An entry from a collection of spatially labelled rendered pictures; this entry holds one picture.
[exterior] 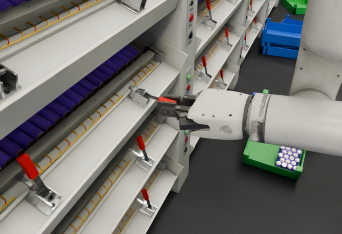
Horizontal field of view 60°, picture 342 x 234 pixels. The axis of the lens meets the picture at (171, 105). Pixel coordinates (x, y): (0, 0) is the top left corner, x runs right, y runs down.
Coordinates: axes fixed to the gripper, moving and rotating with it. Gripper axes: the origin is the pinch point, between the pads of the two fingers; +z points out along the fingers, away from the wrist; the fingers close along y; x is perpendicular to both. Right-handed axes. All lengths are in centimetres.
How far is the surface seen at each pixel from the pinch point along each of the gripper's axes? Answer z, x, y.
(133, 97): 7.7, 1.5, -1.0
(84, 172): 5.9, -0.4, -20.0
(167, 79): 5.9, -0.4, 10.4
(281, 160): -17, -46, 39
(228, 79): 13, -38, 79
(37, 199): 6.6, 2.0, -27.7
